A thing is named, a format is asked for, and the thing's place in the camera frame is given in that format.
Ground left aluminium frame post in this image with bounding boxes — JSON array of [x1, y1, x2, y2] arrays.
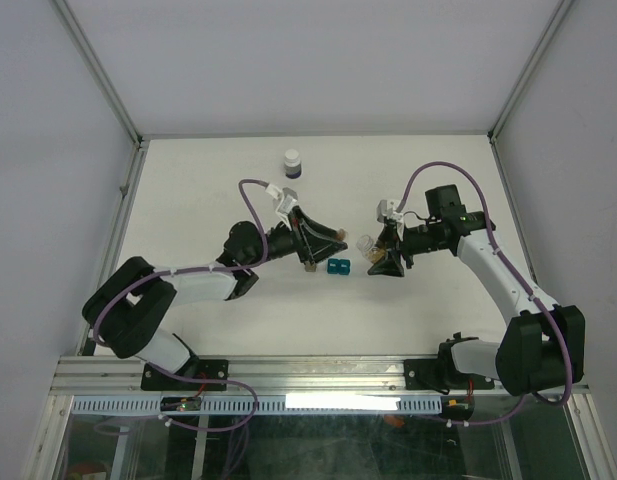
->
[[49, 0, 143, 146]]

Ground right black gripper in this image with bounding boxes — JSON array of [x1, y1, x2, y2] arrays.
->
[[367, 221, 446, 277]]

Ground amber pill bottle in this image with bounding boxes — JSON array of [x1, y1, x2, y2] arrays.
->
[[356, 235, 385, 264]]

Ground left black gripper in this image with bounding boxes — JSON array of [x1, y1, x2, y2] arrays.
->
[[246, 206, 346, 268]]

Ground aluminium frame post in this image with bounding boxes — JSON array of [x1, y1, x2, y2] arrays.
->
[[49, 0, 143, 146], [487, 0, 577, 143]]

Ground white cap dark bottle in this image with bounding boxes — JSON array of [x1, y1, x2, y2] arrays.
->
[[284, 149, 302, 179]]

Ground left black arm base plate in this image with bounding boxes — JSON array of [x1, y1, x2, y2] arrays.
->
[[140, 357, 229, 393]]

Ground teal pill box compartments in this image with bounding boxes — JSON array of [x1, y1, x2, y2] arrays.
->
[[326, 258, 351, 276]]

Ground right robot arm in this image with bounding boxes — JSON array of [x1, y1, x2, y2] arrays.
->
[[368, 185, 585, 396]]

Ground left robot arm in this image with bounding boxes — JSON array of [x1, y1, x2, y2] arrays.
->
[[82, 206, 348, 389]]

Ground grey slotted cable duct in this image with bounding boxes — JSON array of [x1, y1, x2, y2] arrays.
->
[[72, 393, 442, 416]]

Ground right aluminium frame post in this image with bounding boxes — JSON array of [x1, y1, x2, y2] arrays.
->
[[487, 0, 577, 143]]

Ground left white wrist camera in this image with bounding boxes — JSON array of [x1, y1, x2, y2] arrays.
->
[[265, 183, 298, 226]]

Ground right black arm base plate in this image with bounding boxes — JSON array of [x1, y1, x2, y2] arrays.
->
[[403, 358, 494, 395]]

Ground aluminium front rail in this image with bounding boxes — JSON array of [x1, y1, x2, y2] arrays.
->
[[49, 352, 588, 397]]

